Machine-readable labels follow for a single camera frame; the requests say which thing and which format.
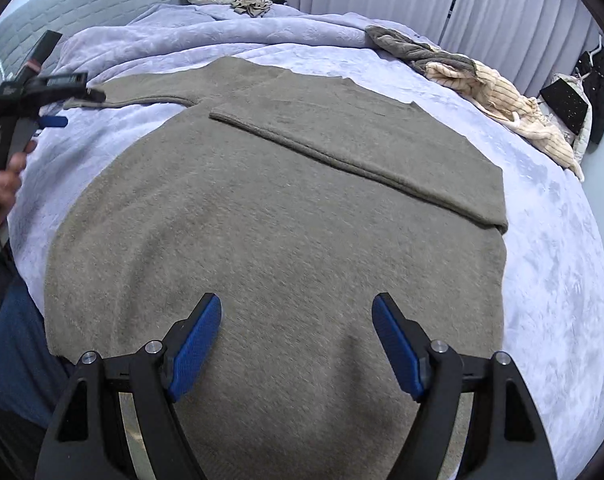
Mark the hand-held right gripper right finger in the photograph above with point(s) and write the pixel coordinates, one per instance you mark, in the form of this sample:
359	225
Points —
395	347

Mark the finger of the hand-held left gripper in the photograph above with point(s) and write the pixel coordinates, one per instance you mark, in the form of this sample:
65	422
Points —
79	96
53	122

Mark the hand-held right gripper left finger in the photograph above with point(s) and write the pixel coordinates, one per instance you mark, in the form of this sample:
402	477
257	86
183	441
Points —
198	347

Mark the olive knit sweater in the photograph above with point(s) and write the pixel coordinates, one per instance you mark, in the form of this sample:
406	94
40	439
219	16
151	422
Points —
282	220

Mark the person's left hand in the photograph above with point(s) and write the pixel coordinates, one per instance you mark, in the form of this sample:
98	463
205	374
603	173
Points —
9	180

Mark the grey quilted headboard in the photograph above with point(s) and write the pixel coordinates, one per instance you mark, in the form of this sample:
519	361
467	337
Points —
72	5

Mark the lavender fleece blanket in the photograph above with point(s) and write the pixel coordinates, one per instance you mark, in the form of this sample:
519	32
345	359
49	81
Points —
546	260

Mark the person's blue trouser leg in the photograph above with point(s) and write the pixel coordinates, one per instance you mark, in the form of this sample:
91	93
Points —
17	350

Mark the beige crumpled cloth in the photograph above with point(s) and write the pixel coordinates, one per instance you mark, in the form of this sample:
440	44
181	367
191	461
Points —
252	4

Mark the cream striped garment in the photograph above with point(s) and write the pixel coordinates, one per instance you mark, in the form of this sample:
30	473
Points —
501	100

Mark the grey fuzzy garment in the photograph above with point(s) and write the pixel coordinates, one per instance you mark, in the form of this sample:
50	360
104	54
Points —
416	50

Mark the black sparkly bag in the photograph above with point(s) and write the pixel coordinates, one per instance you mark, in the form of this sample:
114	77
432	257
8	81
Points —
566	102

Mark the black hanging garment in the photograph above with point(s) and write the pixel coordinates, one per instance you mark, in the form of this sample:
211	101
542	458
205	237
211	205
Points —
601	90

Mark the pale pleated curtains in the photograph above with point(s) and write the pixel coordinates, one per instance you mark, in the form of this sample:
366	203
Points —
506	5

